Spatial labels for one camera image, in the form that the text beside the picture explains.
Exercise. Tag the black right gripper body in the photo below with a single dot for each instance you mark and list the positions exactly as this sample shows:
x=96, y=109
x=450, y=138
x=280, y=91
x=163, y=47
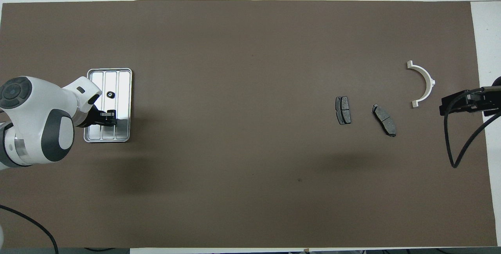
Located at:
x=492, y=101

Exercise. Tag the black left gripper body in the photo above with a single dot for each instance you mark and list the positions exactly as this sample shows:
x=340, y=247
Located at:
x=91, y=117

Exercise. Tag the small black bearing gear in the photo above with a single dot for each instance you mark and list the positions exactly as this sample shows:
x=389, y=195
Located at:
x=110, y=94

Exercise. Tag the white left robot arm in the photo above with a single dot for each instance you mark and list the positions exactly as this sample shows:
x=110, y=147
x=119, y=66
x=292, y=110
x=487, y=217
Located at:
x=35, y=101

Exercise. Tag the silver metal tray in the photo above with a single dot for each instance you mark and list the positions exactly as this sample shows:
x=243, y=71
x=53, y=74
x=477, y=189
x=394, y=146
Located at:
x=123, y=85

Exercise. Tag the curved dark grey brake pad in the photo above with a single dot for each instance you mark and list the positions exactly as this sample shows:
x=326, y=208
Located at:
x=384, y=120

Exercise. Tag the rectangular dark grey brake pad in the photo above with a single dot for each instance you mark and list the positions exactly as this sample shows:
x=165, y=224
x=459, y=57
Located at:
x=343, y=109

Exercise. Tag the brown table mat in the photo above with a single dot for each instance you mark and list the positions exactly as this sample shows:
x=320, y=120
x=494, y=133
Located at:
x=250, y=50

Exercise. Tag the white semicircular bracket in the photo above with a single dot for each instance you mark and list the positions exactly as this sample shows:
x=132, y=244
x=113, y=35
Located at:
x=428, y=85

